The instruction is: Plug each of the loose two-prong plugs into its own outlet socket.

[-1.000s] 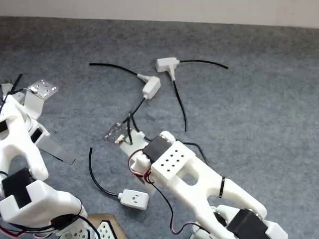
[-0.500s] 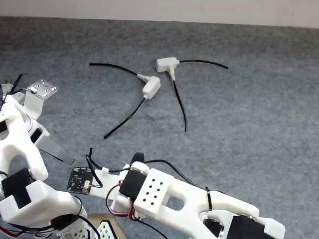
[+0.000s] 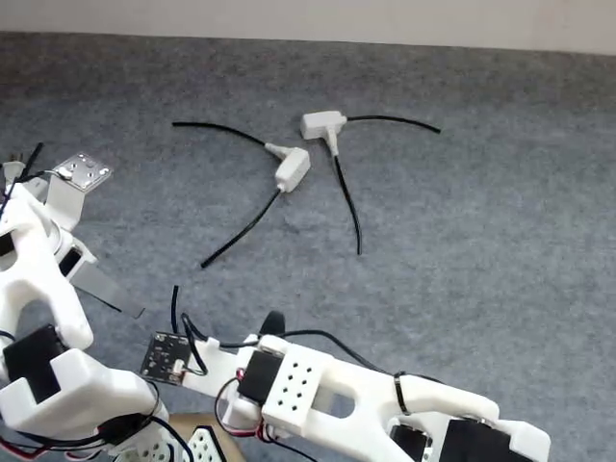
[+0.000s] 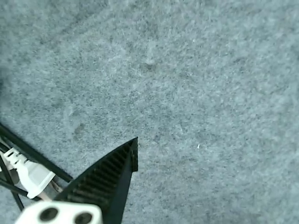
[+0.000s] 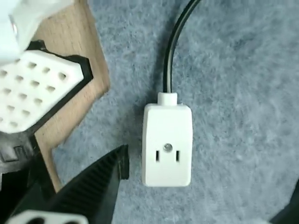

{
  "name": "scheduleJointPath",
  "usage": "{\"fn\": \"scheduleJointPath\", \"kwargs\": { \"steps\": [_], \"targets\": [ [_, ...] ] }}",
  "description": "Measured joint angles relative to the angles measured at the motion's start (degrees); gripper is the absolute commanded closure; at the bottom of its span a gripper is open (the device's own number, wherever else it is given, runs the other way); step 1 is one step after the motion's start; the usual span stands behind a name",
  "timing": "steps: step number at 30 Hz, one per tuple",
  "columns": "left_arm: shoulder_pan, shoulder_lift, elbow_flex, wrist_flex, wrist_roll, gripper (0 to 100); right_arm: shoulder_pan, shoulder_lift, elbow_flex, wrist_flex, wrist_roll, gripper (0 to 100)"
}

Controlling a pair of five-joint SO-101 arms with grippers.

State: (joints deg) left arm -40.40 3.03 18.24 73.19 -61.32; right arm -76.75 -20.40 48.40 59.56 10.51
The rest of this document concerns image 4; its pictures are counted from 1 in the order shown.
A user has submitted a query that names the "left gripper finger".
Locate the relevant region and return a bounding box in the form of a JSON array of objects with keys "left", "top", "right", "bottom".
[{"left": 14, "top": 136, "right": 139, "bottom": 224}]

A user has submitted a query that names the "white two-prong plug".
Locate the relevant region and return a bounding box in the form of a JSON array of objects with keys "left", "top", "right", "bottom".
[{"left": 0, "top": 137, "right": 64, "bottom": 202}]

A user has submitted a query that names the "thick black cable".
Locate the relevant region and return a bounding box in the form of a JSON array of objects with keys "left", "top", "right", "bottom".
[{"left": 0, "top": 123, "right": 74, "bottom": 183}]

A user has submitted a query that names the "thin black cable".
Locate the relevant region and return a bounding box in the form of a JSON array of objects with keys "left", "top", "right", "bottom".
[
  {"left": 0, "top": 153, "right": 25, "bottom": 212},
  {"left": 0, "top": 179, "right": 42, "bottom": 202}
]

